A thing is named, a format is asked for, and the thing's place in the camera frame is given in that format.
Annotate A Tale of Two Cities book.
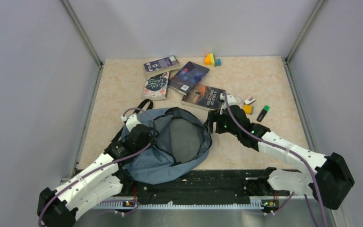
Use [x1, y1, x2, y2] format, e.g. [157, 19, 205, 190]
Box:
[181, 84, 225, 111]

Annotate blue-grey student backpack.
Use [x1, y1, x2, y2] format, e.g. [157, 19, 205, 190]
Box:
[124, 99, 212, 184]

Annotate dark blue bokeh book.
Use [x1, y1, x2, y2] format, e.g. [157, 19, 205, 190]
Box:
[169, 61, 210, 95]

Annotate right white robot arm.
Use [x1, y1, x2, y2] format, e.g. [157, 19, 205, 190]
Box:
[204, 105, 355, 210]

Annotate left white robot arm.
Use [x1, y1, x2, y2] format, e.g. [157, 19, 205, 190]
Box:
[37, 123, 157, 227]

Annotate orange pencil sharpener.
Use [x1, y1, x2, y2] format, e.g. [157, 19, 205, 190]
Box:
[243, 105, 254, 115]

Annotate green and black highlighter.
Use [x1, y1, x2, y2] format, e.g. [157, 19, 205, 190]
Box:
[257, 105, 270, 122]

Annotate floral Little Women book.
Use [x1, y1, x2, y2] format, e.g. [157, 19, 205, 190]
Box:
[141, 71, 170, 101]

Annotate colourful sticky note stack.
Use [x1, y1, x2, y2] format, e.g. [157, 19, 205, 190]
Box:
[204, 53, 222, 67]

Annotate purple paperback book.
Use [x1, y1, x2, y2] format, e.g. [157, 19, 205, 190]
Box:
[143, 55, 180, 76]

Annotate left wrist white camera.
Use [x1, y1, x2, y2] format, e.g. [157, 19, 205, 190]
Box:
[121, 113, 141, 132]

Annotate wrist white camera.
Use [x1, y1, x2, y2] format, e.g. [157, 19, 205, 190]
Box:
[121, 113, 141, 132]
[219, 94, 238, 110]

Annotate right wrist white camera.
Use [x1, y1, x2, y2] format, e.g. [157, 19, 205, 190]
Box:
[219, 94, 238, 110]

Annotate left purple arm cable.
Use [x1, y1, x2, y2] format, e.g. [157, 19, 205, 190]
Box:
[37, 107, 157, 227]

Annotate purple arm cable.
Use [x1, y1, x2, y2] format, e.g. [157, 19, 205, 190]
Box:
[37, 107, 157, 227]
[222, 92, 329, 227]

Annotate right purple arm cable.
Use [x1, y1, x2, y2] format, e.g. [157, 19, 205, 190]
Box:
[222, 92, 329, 227]

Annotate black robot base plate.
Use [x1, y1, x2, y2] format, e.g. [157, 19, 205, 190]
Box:
[110, 169, 291, 205]

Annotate aluminium frame rail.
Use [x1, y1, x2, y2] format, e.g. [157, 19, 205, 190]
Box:
[48, 177, 351, 227]

